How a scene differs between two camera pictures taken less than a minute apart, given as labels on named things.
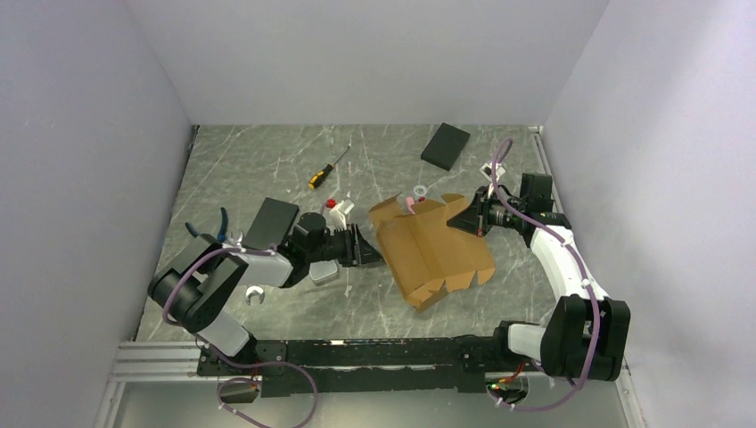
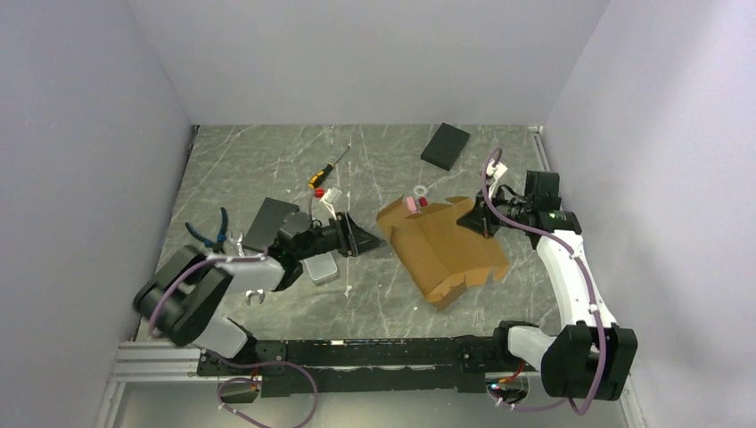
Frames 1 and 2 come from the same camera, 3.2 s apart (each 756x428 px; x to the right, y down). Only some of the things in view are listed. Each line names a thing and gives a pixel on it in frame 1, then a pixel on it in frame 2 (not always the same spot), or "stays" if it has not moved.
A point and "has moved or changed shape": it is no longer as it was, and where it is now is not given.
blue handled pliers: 222,232 stays
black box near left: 270,224 stays
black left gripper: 357,251 to 353,239
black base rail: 294,367 stays
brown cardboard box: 425,251 has moved or changed shape
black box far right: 446,145 stays
